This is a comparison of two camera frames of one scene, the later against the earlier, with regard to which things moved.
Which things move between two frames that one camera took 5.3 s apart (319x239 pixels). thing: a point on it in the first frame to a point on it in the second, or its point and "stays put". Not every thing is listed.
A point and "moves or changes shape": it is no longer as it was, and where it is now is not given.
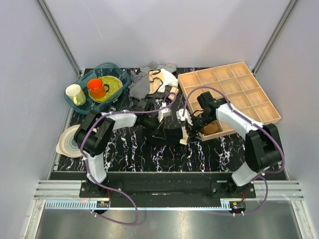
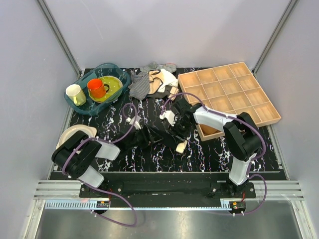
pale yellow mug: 76,94 stays put
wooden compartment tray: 243,89 stays put
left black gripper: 159,125 to 147,139
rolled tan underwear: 212,128 stays put
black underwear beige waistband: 167,137 moves or changes shape
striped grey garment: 139,87 stays put
